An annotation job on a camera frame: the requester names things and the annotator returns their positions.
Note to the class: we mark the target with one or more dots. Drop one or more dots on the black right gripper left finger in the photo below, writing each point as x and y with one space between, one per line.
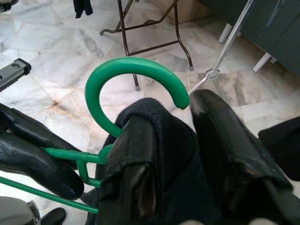
133 152

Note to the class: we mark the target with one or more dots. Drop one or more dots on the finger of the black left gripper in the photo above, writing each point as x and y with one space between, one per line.
30 131
42 171

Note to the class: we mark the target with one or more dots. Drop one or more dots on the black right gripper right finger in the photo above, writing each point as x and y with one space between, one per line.
229 152

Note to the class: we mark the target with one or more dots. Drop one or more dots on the black shirt with yellow logo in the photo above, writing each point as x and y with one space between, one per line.
173 145

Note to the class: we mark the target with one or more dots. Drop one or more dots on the green plastic hanger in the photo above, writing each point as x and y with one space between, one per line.
138 63

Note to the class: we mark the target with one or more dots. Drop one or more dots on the navy blue shirt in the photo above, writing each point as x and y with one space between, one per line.
83 8

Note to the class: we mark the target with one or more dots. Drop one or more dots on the marble folding table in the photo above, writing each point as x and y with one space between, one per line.
128 47

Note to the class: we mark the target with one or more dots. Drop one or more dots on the silver metal clothes rack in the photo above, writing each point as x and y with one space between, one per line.
232 35

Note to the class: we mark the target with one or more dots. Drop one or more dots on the black TV cabinet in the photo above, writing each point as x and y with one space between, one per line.
269 18

